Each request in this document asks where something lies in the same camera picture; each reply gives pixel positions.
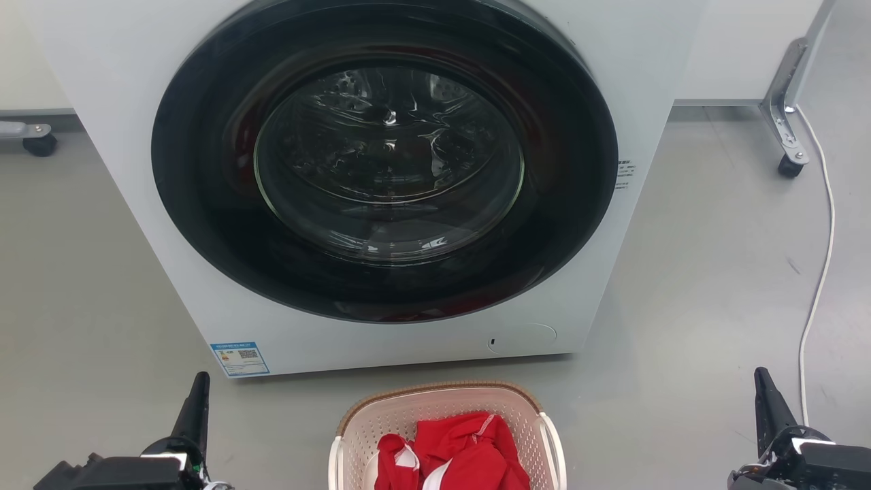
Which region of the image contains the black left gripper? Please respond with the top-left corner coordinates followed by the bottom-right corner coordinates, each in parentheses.
top-left (33, 371), bottom-right (235, 490)

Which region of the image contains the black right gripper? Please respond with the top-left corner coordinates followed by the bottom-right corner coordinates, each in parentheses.
top-left (727, 367), bottom-right (871, 490)

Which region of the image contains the white perforated laundry basket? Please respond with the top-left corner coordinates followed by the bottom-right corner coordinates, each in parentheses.
top-left (327, 380), bottom-right (568, 490)

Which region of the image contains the blue energy label sticker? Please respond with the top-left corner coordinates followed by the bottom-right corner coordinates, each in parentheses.
top-left (210, 341), bottom-right (271, 378)

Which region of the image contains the black round washer door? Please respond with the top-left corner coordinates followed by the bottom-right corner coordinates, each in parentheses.
top-left (150, 0), bottom-right (619, 325)

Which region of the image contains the red and white garment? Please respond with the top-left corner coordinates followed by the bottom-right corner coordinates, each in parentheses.
top-left (374, 411), bottom-right (532, 490)

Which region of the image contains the grey metal caster leg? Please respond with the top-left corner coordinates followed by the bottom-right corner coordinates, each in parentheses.
top-left (0, 120), bottom-right (59, 158)
top-left (759, 0), bottom-right (840, 180)

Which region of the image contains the white front-load washing machine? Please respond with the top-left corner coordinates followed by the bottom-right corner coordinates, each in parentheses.
top-left (24, 0), bottom-right (708, 378)

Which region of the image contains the white board panel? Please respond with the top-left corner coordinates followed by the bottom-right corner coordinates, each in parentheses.
top-left (0, 0), bottom-right (77, 116)
top-left (674, 0), bottom-right (828, 108)

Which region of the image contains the white floor cable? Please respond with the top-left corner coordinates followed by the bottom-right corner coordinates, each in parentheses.
top-left (795, 105), bottom-right (837, 427)

